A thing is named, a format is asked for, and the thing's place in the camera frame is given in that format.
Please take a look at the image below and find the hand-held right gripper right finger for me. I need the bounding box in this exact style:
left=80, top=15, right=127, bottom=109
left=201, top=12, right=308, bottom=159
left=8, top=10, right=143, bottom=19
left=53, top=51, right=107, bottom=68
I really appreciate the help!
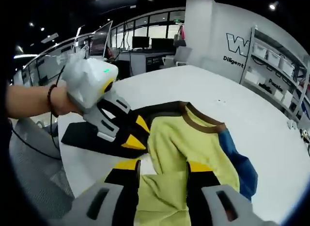
left=186, top=160, right=264, bottom=226

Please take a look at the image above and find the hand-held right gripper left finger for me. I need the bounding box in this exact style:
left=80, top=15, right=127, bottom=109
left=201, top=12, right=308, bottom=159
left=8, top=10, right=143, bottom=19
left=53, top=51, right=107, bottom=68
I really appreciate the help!
left=49, top=159, right=141, bottom=226

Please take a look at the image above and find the yellow and blue garment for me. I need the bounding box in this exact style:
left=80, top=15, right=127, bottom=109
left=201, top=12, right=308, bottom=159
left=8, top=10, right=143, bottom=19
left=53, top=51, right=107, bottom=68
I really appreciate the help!
left=135, top=101, right=259, bottom=226

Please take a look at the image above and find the person's left hand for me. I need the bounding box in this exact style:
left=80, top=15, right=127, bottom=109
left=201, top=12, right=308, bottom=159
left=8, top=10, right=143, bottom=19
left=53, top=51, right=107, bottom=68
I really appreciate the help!
left=51, top=86, right=83, bottom=117

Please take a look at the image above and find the grey office desk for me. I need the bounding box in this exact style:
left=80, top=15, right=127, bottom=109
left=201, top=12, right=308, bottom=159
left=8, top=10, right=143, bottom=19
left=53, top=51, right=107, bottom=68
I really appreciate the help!
left=115, top=49, right=178, bottom=75

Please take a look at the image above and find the black monitor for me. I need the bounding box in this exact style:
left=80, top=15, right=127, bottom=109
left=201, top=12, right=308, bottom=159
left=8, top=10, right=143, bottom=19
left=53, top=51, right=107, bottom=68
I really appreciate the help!
left=131, top=36, right=150, bottom=50
left=151, top=37, right=175, bottom=51

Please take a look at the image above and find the grey office chair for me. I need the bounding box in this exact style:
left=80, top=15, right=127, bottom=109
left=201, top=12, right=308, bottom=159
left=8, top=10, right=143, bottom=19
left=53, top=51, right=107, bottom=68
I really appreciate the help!
left=161, top=46, right=192, bottom=67

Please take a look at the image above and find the hanging grey bag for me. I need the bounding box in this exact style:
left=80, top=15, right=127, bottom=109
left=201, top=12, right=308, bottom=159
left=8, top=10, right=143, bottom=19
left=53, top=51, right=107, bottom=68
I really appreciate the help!
left=173, top=24, right=187, bottom=48

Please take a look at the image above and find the small yellow white object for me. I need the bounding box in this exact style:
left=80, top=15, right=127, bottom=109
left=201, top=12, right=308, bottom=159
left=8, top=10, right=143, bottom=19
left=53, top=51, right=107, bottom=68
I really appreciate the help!
left=299, top=128, right=310, bottom=142

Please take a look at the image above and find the grey metal shelving unit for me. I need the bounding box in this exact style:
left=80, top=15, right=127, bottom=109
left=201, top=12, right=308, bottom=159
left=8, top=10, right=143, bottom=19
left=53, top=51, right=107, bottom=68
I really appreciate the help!
left=239, top=25, right=310, bottom=124

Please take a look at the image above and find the row of white storage bins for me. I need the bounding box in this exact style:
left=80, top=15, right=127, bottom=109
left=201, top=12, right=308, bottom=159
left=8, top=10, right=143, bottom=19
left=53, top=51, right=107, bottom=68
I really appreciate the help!
left=251, top=43, right=301, bottom=108

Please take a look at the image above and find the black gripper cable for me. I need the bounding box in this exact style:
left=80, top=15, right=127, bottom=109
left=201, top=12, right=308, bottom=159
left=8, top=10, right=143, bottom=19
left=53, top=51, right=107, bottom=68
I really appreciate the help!
left=9, top=65, right=65, bottom=161

